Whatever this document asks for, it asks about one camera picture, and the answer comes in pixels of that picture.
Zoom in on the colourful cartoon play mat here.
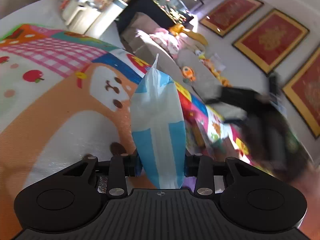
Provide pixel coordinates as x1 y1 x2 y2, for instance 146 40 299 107
0 23 253 238

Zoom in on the beige sofa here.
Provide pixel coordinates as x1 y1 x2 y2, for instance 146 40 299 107
121 12 249 120

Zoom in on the pink plush toy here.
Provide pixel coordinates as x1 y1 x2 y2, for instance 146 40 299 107
149 28 181 60

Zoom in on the black tank cabinet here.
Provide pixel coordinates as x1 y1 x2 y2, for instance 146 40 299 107
117 0 194 34

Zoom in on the blue white tissue pack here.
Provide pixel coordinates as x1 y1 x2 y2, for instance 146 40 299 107
130 61 186 189

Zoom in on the orange fish plush toy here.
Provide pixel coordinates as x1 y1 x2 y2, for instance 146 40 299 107
181 66 196 82

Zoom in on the yellow duck plush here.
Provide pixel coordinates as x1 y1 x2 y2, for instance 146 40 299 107
169 24 208 46

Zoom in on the row of orange plush toys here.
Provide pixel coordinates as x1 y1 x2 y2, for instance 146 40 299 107
199 54 232 87

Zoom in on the red gold framed picture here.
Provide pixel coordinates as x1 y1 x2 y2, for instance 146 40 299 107
200 0 264 37

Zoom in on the white bottle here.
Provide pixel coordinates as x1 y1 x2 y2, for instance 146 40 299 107
85 0 127 38

